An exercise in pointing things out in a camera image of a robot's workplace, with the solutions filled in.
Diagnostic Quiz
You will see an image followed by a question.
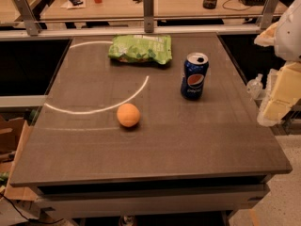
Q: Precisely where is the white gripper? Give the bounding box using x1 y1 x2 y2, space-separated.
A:
254 0 301 126

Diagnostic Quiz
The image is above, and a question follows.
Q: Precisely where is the orange fruit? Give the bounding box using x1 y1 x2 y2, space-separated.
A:
117 104 140 127

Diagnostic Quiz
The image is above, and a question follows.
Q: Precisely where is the clear plastic bottle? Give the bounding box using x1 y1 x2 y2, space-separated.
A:
246 73 262 99

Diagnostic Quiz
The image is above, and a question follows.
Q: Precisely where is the blue Pepsi can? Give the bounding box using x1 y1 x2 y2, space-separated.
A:
181 52 209 100

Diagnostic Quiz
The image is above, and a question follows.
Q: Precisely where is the green chip bag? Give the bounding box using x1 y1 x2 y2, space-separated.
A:
108 35 172 65

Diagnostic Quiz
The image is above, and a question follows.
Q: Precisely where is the brown cardboard box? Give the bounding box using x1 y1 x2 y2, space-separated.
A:
0 118 37 201

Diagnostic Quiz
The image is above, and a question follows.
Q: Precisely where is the right grey metal bracket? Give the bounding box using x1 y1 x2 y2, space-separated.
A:
257 0 279 30

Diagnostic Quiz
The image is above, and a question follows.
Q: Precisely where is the grey metal bracket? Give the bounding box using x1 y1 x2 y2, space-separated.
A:
143 0 154 33
13 0 41 36
257 0 279 30

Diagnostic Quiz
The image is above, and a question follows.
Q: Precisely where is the black cable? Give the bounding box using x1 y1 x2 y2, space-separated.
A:
221 0 252 12

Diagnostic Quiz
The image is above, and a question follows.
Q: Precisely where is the middle grey metal bracket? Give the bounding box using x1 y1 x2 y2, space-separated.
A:
143 0 154 33

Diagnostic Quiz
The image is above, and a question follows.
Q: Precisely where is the left grey metal bracket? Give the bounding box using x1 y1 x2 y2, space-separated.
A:
13 0 41 36

